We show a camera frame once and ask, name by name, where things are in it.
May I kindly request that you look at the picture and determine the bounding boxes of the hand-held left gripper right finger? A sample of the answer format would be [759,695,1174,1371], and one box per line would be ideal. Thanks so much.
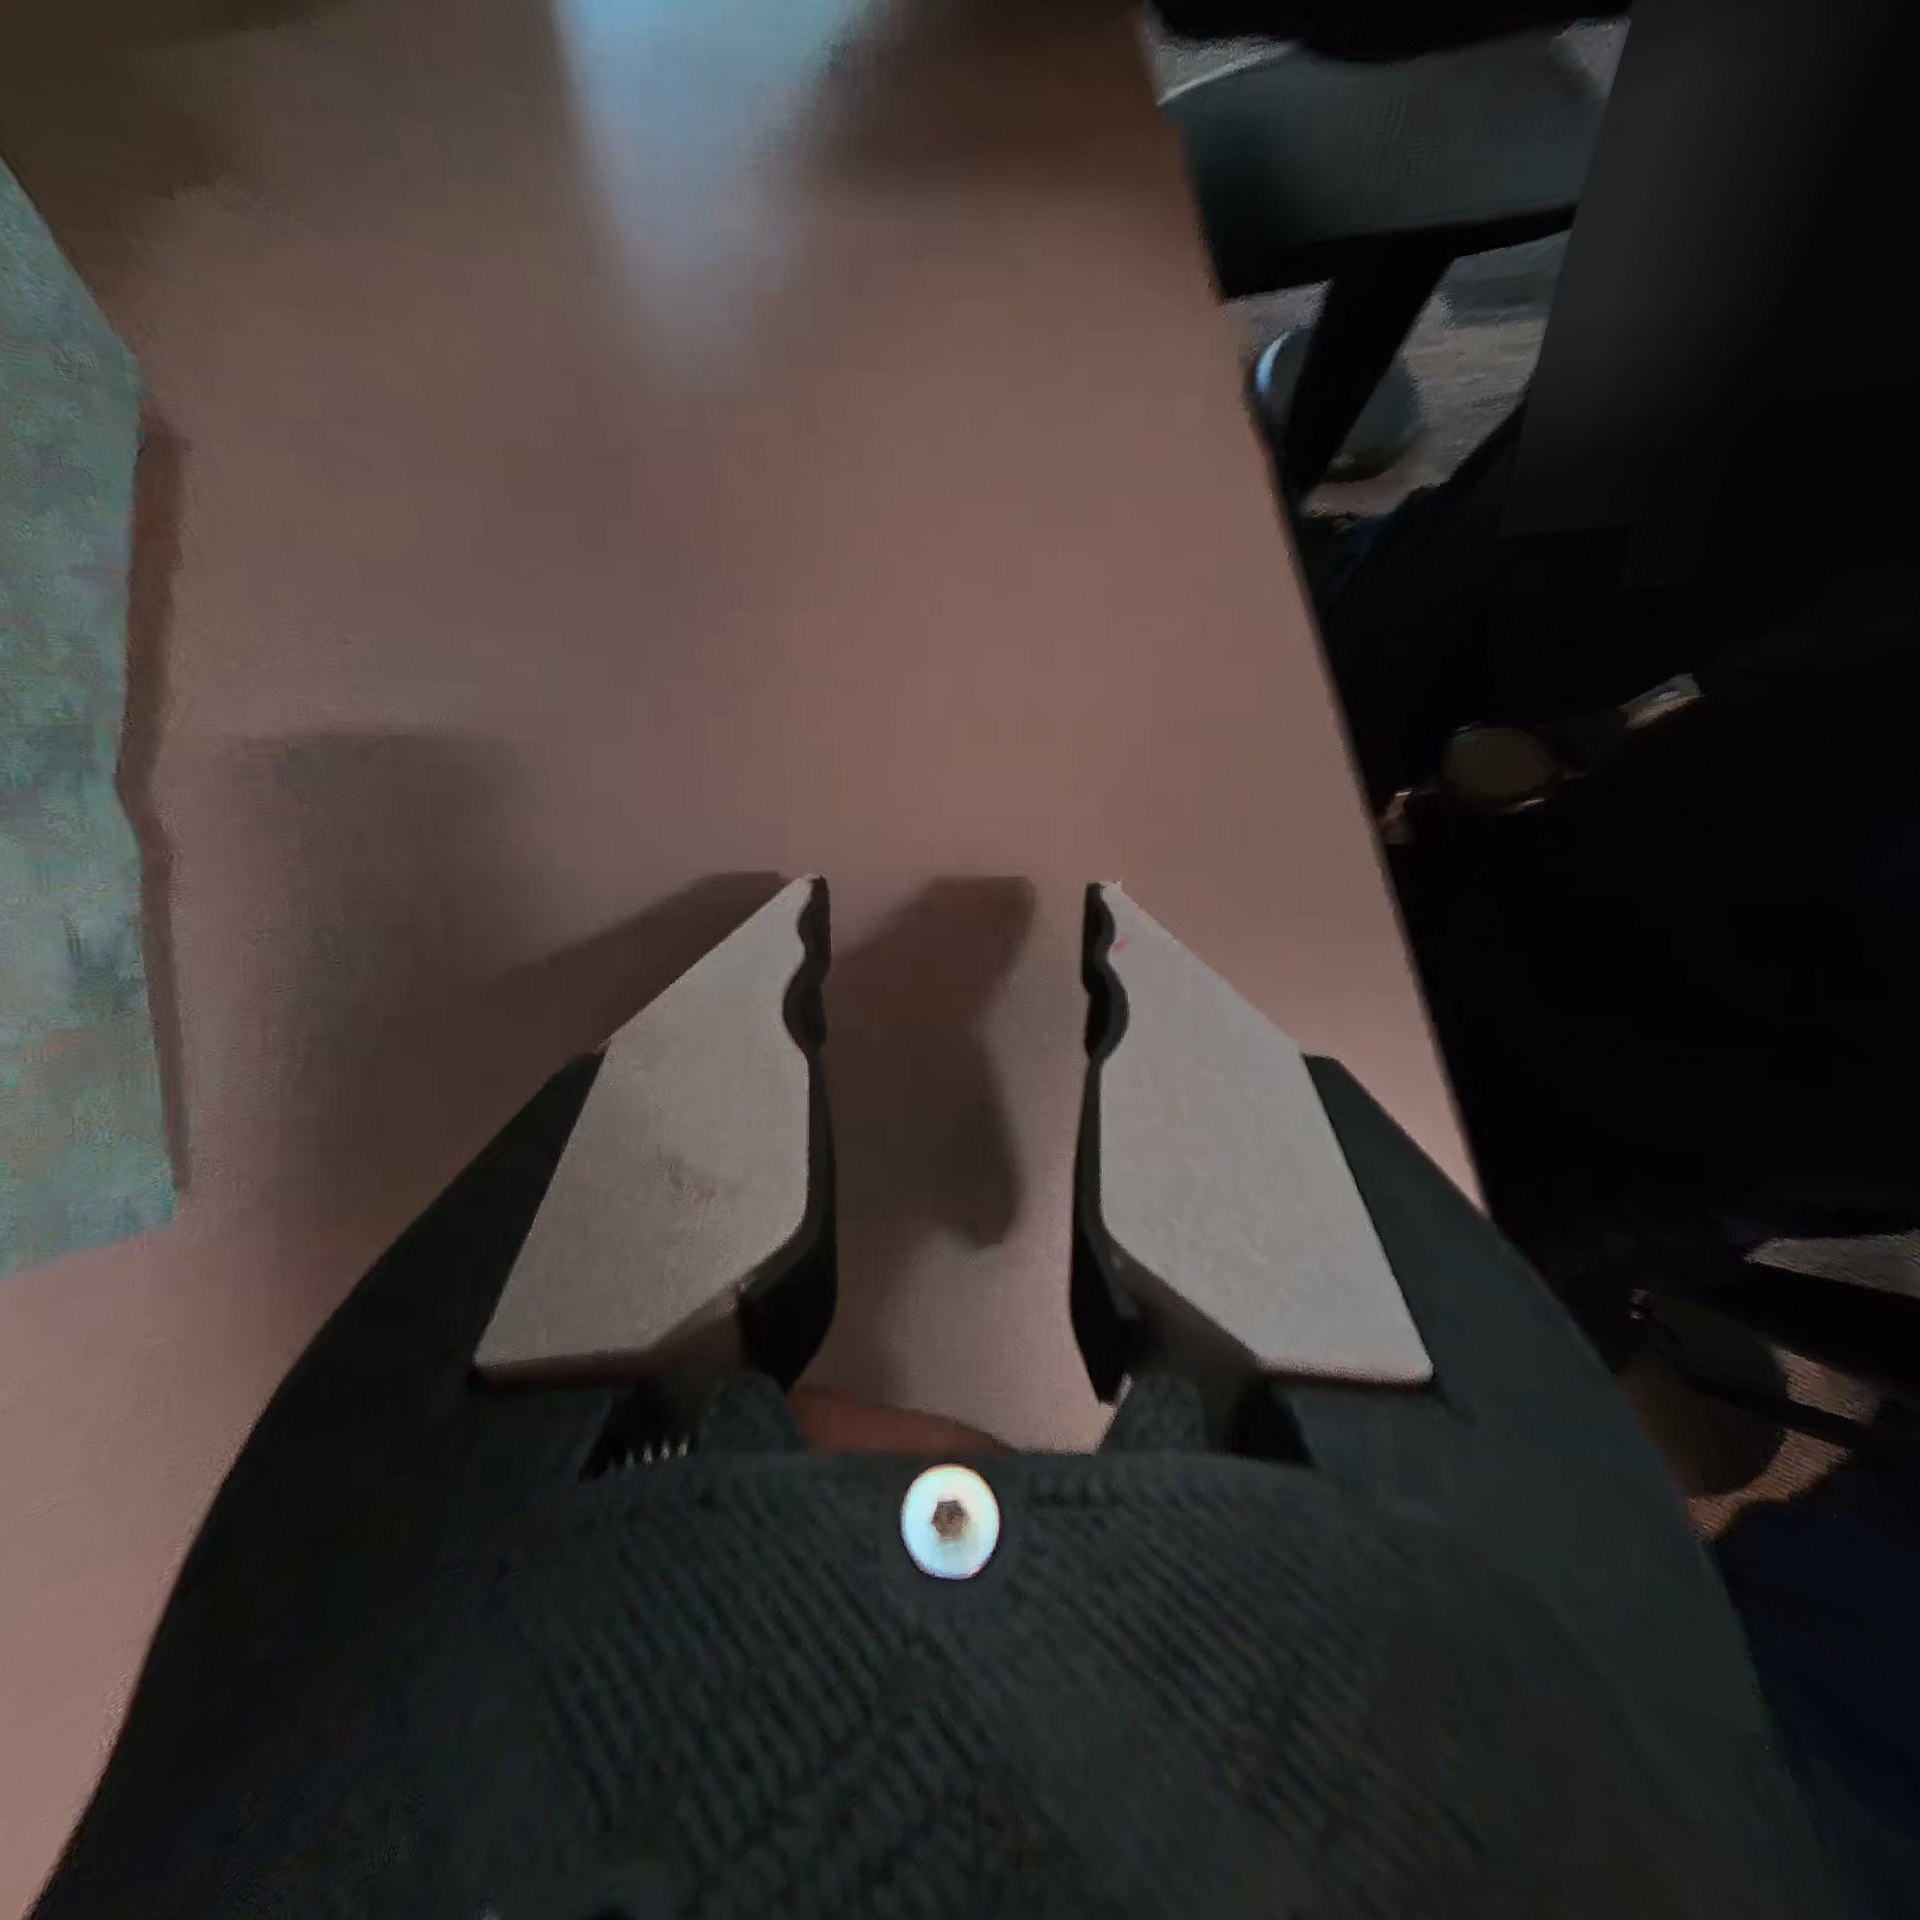
[1070,880,1439,1404]

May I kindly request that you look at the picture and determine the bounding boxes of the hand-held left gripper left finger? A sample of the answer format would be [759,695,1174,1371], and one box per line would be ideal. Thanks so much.
[472,874,840,1385]

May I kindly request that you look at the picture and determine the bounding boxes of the leaf-patterned origami paper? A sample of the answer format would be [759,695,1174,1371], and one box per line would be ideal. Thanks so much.
[0,159,195,1284]

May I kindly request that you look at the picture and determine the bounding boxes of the black mesh office chair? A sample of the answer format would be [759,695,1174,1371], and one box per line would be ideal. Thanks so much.
[1160,23,1601,496]

